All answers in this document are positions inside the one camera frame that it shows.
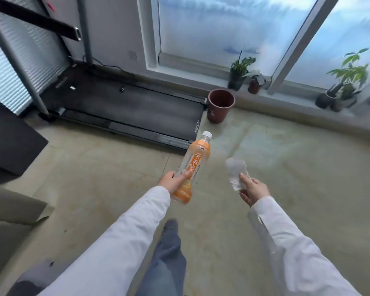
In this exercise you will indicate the person's right hand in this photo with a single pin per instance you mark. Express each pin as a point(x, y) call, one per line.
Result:
point(256, 190)

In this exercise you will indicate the person's left hand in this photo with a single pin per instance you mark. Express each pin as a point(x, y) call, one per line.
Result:
point(171, 182)

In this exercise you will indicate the person's left thumb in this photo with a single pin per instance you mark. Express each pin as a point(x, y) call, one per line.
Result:
point(185, 176)

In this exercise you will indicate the person's right thumb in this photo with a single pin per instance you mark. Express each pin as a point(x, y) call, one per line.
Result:
point(244, 178)

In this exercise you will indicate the orange label drink bottle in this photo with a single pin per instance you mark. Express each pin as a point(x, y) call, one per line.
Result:
point(198, 154)

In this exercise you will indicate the person's left forearm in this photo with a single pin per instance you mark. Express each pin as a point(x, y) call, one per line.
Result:
point(117, 243)

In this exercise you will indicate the person's right forearm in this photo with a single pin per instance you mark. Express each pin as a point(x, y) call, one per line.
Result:
point(289, 249)

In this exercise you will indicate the person's leg in blue jeans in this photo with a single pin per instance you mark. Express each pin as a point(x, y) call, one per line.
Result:
point(168, 265)

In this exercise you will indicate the black treadmill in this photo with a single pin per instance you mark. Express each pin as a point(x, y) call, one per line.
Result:
point(126, 107)

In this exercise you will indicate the small plant in reddish pot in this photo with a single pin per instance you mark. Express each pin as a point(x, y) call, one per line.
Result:
point(254, 86)

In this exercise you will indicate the green plant in black pot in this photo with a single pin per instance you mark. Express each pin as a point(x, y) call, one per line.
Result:
point(236, 80)

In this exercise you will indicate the tall leafy plant in dark pot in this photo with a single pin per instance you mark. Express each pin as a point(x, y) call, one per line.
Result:
point(324, 100)

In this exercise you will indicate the small plant in grey pot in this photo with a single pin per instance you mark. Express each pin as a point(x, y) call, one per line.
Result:
point(342, 103)

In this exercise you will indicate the black floor mat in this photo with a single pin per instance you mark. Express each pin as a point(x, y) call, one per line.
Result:
point(9, 141)

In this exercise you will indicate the white window blinds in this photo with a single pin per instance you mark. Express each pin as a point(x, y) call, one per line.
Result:
point(6, 83)

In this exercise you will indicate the white window frame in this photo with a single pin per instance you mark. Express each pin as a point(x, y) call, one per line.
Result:
point(302, 36)

